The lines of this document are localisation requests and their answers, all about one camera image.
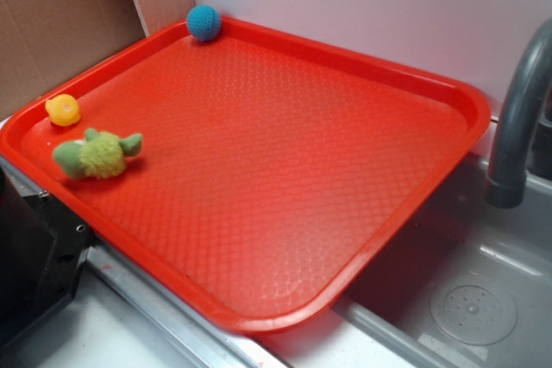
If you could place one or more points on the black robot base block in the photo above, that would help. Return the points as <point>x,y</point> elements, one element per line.
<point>43,248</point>

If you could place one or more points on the grey toy sink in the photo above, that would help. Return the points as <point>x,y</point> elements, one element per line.
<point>462,284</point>

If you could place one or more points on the grey toy faucet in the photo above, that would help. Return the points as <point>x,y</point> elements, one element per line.
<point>522,141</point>

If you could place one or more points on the blue crocheted ball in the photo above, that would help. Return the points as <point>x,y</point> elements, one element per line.
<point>204,23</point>

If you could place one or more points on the red plastic tray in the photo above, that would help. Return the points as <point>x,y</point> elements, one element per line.
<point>272,170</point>

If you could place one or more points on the brown cardboard panel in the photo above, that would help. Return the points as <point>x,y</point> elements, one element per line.
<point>46,42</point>

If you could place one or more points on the green plush toy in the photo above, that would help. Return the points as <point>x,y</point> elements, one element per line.
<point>98,155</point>

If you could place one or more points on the yellow rubber duck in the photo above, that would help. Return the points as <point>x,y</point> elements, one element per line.
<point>63,110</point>

